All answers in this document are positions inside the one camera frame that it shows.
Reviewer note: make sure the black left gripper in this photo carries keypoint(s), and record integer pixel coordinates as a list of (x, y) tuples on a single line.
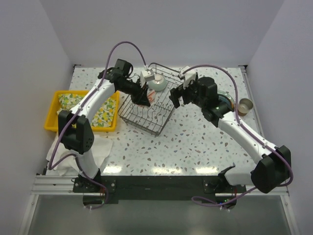
[(143, 100)]

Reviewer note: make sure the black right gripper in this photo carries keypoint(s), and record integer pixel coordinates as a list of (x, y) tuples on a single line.
[(176, 92)]

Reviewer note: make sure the celadon green flower plate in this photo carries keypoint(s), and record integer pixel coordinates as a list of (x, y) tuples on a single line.
[(228, 95)]

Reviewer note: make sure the teal blue plate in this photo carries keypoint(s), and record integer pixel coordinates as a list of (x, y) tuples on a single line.
[(225, 99)]

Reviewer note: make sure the beige ceramic cup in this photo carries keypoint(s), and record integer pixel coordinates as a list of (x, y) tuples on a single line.
[(245, 105)]

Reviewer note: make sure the red white patterned bowl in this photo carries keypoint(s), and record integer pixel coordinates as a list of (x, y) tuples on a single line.
[(151, 95)]

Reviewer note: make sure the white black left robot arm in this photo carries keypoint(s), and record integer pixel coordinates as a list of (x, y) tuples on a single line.
[(74, 126)]

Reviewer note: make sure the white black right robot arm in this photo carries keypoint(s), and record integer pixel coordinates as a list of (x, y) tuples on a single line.
[(273, 163)]

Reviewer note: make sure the celadon green bowl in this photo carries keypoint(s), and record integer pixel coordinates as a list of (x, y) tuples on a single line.
[(158, 84)]

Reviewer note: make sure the white towel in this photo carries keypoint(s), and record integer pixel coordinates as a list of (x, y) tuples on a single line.
[(100, 149)]

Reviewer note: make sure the lemon print cloth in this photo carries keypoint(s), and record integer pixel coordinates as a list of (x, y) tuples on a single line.
[(103, 117)]

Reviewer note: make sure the yellow plastic tray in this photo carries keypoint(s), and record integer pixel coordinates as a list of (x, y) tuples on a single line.
[(51, 122)]

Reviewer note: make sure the black wire dish rack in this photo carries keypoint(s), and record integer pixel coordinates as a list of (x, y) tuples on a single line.
[(154, 118)]

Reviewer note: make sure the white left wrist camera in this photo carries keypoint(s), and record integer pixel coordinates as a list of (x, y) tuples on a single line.
[(146, 76)]

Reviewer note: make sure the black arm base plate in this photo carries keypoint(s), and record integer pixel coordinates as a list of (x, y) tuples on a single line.
[(170, 188)]

